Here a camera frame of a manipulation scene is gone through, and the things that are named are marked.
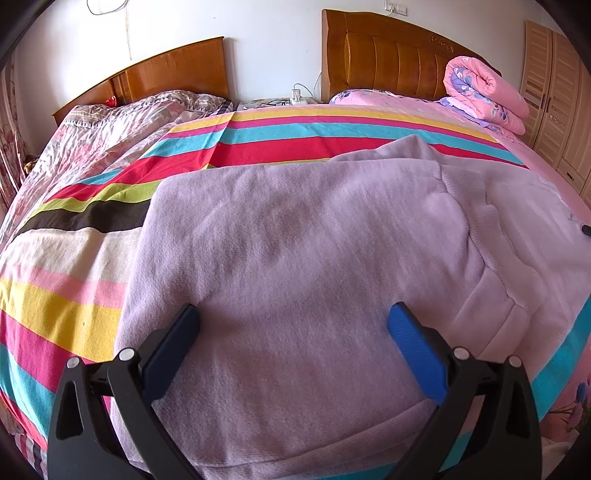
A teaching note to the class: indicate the rolled pink floral quilt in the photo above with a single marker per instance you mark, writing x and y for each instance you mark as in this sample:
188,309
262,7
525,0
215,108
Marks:
485,92

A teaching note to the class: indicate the light wooden wardrobe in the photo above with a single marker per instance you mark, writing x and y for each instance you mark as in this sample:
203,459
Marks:
549,92

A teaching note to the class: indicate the floral curtain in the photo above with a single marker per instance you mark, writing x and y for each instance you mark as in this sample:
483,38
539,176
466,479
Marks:
9,138

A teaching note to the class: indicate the white wall socket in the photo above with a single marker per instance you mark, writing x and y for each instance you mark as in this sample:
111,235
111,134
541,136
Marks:
397,7

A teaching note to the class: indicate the plain wooden headboard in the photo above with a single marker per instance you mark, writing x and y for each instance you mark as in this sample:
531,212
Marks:
175,69

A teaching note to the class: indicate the nightstand with floral cloth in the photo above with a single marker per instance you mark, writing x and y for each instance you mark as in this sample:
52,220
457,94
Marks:
268,102

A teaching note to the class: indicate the grooved wooden headboard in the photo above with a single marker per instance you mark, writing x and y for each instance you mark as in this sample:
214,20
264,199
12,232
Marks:
392,60

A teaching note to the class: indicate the rainbow striped bed sheet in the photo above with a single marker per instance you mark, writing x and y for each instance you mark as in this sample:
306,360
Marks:
69,295

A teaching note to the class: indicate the white power strip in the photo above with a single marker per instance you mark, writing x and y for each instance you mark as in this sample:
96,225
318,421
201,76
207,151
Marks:
298,97

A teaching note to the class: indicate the lilac knit sweater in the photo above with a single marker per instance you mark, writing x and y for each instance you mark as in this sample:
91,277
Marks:
300,254

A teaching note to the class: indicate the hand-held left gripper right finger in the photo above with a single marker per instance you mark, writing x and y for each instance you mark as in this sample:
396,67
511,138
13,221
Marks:
415,355

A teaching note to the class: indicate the plaid bed sheet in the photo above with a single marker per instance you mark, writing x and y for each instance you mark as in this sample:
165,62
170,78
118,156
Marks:
226,105

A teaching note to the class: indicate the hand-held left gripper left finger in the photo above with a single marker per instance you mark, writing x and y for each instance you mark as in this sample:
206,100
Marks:
171,355

